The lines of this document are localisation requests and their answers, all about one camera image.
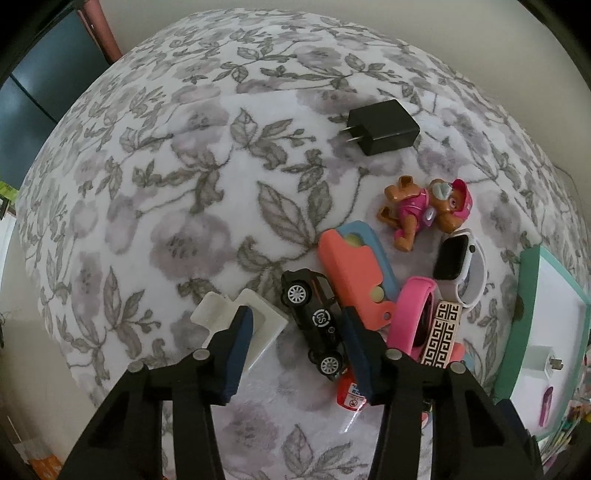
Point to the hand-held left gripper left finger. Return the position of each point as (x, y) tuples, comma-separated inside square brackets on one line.
[(238, 355)]

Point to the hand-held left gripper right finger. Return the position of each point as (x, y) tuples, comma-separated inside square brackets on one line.
[(362, 360)]

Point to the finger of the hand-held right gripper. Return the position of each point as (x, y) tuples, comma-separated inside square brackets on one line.
[(515, 417)]

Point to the small red bottle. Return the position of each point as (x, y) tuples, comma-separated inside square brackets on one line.
[(353, 399)]

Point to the white plastic hook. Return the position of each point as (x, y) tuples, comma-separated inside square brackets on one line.
[(265, 323)]

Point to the black toy car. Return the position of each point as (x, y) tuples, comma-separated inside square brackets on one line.
[(318, 318)]

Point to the pink smartwatch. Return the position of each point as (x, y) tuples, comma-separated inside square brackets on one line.
[(406, 304)]

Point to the black patterned lighter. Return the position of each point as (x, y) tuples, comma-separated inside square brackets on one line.
[(441, 332)]

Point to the coral and blue plastic toy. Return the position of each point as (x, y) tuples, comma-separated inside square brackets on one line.
[(351, 272)]

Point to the teal-edged white box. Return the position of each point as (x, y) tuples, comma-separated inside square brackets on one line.
[(554, 314)]

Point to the purple lighter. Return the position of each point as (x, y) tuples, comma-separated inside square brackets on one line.
[(546, 406)]

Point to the white charger plug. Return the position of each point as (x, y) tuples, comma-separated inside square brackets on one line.
[(540, 362)]

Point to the white smartwatch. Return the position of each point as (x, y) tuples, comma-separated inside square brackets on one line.
[(450, 256)]

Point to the brown dog toy figure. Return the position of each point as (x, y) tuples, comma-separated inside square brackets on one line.
[(415, 210)]

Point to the floral printed blanket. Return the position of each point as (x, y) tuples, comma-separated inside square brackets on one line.
[(184, 184)]

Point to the orange packet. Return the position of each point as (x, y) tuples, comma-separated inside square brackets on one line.
[(44, 466)]

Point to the black charger plug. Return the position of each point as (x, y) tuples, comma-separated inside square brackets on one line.
[(383, 127)]

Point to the dark blue cabinet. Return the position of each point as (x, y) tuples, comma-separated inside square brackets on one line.
[(41, 106)]

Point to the pink furniture post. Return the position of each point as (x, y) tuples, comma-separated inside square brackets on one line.
[(104, 32)]

